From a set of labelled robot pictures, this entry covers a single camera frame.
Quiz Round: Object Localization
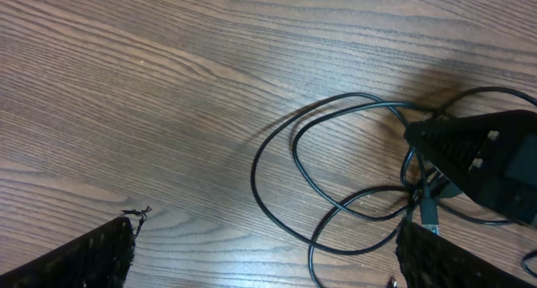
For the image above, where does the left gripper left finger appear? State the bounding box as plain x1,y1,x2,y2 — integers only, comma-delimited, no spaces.
1,217,135,288

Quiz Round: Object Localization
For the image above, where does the thick black cable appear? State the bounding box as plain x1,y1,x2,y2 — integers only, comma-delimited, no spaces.
250,92,441,288

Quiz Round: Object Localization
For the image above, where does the thin black cable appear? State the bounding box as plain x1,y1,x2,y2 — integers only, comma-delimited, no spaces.
400,85,537,280

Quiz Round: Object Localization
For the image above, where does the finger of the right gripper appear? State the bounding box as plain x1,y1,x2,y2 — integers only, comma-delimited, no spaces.
404,110,536,228

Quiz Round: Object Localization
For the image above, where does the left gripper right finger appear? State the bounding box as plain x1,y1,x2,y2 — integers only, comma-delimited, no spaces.
396,218,533,288

